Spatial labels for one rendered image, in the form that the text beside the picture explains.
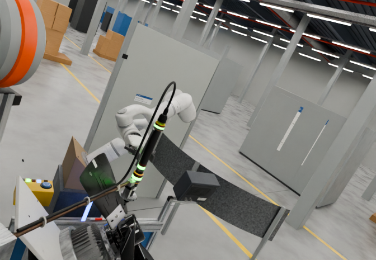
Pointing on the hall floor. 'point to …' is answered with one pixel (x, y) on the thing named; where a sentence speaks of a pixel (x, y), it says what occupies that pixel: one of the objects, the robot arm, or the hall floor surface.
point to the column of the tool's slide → (5, 108)
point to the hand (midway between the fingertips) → (145, 156)
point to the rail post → (151, 241)
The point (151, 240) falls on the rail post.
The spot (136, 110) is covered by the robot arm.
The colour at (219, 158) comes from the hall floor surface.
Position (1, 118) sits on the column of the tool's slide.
